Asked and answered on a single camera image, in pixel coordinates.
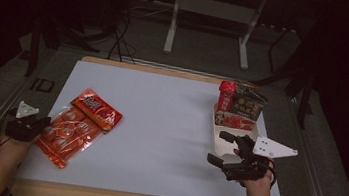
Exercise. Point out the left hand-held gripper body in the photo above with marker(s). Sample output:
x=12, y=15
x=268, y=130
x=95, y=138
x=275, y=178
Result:
x=24, y=126

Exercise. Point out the black rectangular floor plate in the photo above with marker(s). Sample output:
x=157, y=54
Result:
x=42, y=85

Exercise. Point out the metal rail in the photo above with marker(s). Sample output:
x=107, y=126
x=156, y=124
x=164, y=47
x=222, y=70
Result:
x=179, y=67

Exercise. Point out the black stand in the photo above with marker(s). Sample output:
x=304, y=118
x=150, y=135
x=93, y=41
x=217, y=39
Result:
x=36, y=41
x=304, y=87

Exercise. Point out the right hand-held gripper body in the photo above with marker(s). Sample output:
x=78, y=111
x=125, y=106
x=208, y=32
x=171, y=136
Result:
x=273, y=148

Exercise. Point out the orange clear snack packet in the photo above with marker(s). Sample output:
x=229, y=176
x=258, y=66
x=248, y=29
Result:
x=71, y=132

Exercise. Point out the packet with red food picture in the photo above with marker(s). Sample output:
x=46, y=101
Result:
x=236, y=121

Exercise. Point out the person's left hand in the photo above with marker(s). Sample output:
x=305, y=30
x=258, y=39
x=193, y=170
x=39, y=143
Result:
x=12, y=153

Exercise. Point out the white table mat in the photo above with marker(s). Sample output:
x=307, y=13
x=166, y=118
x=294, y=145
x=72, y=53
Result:
x=160, y=116

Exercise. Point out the red and black packet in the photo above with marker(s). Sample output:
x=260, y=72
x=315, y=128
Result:
x=245, y=106

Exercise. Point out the white divided food container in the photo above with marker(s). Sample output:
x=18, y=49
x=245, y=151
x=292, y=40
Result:
x=220, y=147

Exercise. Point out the white metal table frame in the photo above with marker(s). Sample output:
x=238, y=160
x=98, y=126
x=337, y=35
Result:
x=212, y=8

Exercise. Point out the person's right hand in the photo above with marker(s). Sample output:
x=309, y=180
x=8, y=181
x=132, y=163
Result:
x=258, y=194

